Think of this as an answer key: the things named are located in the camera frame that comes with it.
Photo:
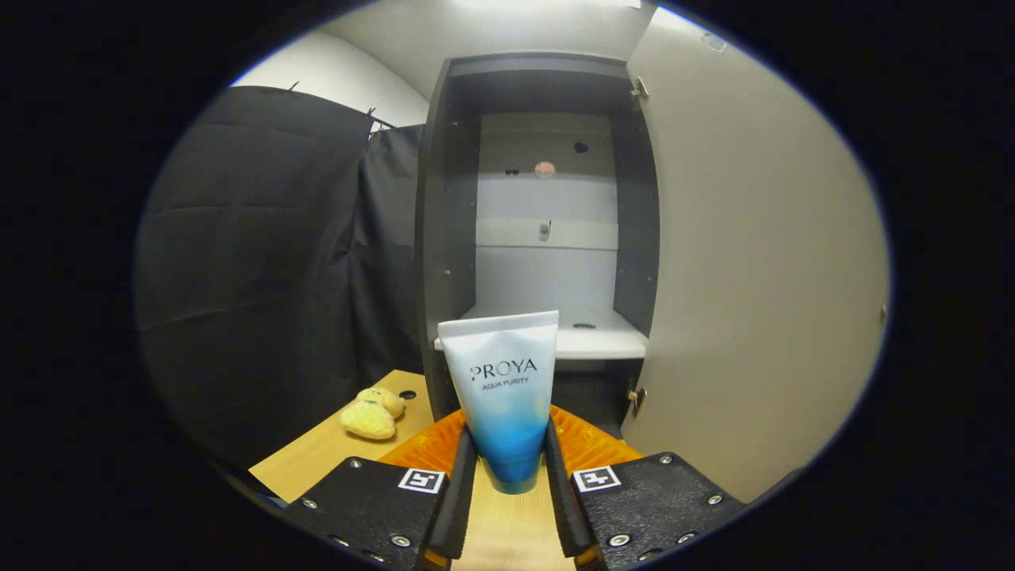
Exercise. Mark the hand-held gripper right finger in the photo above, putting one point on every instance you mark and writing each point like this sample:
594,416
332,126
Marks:
564,507

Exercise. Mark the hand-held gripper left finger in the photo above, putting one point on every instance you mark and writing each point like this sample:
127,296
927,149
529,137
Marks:
458,507

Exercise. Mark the white blue cosmetic tube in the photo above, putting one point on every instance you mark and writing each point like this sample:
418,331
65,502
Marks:
503,396

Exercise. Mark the beige cabinet door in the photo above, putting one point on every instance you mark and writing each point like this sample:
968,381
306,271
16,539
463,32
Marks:
753,277

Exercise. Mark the yellow plush toy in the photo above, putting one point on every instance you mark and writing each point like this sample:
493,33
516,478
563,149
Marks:
369,420

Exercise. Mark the metal door hinge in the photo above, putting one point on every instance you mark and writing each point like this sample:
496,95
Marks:
636,400
640,88

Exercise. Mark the wide white cabinet shelf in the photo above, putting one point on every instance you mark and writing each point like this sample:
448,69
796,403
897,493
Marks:
603,341

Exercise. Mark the dark grey cabinet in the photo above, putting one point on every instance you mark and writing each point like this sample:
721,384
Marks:
444,238

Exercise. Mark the black backdrop cloth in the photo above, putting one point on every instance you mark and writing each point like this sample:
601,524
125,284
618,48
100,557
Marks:
254,277

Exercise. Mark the large ceiling light panel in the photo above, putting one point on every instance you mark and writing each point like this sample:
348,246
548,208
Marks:
547,3

